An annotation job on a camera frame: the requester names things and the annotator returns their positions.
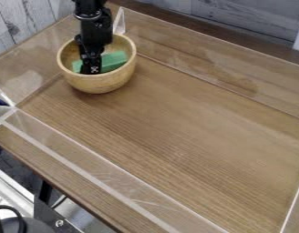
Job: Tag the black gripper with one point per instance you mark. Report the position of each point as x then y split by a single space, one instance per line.
96 32

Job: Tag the green rectangular block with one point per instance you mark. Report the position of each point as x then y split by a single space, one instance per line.
112 60

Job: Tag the light wooden bowl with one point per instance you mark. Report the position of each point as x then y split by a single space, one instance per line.
108 81

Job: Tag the black table leg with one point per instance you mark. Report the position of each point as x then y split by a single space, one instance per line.
45 192

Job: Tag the clear acrylic corner bracket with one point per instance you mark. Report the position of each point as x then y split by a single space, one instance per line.
119 24

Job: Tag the clear acrylic tray wall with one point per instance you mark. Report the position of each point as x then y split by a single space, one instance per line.
188 151

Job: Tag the black metal bracket with screw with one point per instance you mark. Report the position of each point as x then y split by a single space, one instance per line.
53 219

